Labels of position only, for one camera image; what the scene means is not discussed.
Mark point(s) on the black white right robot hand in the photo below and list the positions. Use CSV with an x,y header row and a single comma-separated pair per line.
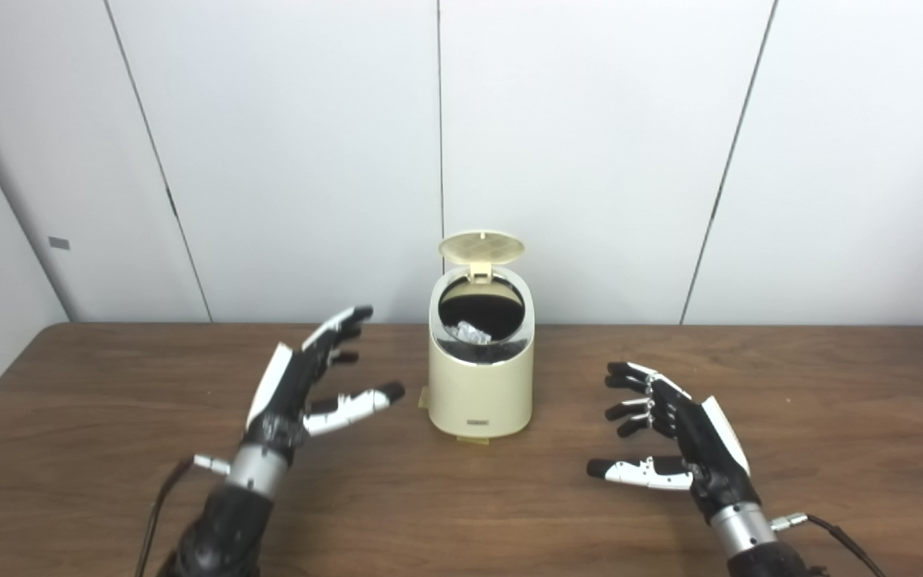
x,y
706,453

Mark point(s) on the cream-colored trash bin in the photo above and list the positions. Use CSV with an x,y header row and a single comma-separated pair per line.
x,y
480,393

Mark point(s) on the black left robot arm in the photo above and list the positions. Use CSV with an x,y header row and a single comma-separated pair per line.
x,y
225,529

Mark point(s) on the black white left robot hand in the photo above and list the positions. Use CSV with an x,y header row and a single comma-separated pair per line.
x,y
285,393

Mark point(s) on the wide yellow tape piece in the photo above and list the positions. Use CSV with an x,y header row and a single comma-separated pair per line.
x,y
473,438

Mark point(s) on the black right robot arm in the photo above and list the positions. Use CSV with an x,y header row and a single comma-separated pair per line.
x,y
750,537

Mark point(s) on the white paper ball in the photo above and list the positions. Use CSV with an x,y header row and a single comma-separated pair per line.
x,y
471,332

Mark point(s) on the round cream bin lid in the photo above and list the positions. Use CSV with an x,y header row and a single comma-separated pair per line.
x,y
480,246

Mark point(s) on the small gray wall label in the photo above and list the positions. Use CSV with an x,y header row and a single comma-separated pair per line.
x,y
59,243

